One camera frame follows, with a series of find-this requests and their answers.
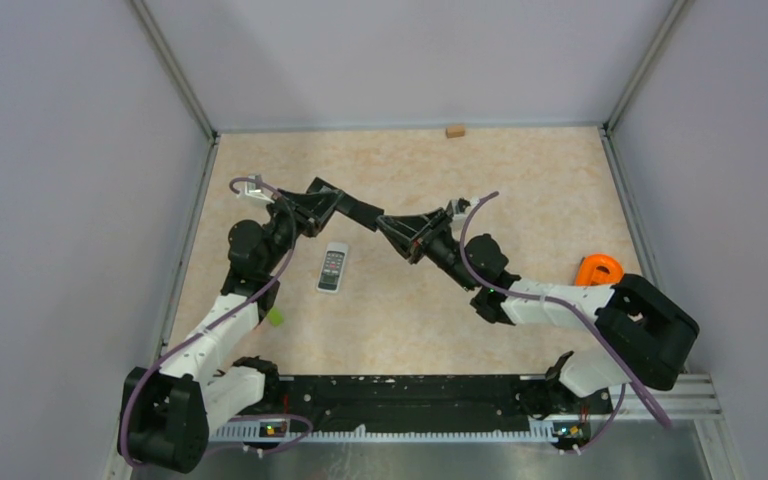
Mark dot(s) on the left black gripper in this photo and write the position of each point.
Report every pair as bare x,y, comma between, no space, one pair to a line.
312,211

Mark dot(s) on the white remote control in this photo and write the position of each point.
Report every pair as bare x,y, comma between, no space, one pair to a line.
332,268

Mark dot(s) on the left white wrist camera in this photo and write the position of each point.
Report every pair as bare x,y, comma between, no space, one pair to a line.
252,189

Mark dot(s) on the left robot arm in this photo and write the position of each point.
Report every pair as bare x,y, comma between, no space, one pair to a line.
172,407

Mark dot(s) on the brown wooden block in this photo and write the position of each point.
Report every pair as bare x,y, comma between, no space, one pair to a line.
455,131

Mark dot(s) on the green block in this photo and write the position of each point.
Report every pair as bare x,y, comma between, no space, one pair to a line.
275,317

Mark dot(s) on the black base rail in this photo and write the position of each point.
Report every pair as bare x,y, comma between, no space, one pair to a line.
426,404

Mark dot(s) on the black remote control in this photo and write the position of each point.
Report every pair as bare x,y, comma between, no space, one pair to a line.
360,212

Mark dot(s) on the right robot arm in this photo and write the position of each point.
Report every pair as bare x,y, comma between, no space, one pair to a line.
644,338

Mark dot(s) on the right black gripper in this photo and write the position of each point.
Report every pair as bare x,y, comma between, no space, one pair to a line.
415,234

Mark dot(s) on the orange tape roll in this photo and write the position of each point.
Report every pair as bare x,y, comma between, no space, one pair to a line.
598,269

